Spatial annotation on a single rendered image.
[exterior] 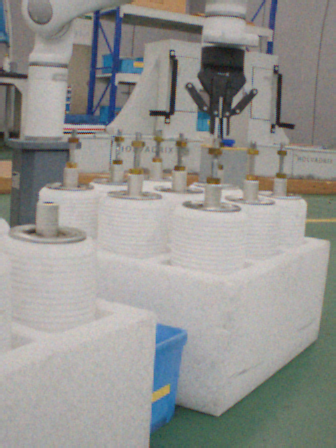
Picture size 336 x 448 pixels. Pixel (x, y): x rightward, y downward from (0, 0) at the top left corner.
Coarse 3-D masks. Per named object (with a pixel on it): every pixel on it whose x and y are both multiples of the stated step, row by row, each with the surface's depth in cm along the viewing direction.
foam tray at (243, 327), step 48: (96, 240) 95; (96, 288) 85; (144, 288) 81; (192, 288) 78; (240, 288) 77; (288, 288) 92; (192, 336) 78; (240, 336) 79; (288, 336) 96; (192, 384) 79; (240, 384) 82
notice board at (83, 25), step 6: (78, 18) 705; (84, 18) 709; (90, 18) 712; (78, 24) 706; (84, 24) 710; (90, 24) 713; (78, 30) 708; (84, 30) 711; (90, 30) 715; (78, 36) 709; (84, 36) 713; (90, 36) 716; (78, 42) 710; (84, 42) 714; (90, 42) 717
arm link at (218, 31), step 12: (204, 24) 104; (216, 24) 102; (228, 24) 102; (240, 24) 102; (204, 36) 98; (216, 36) 98; (228, 36) 98; (240, 36) 98; (252, 36) 99; (240, 48) 103
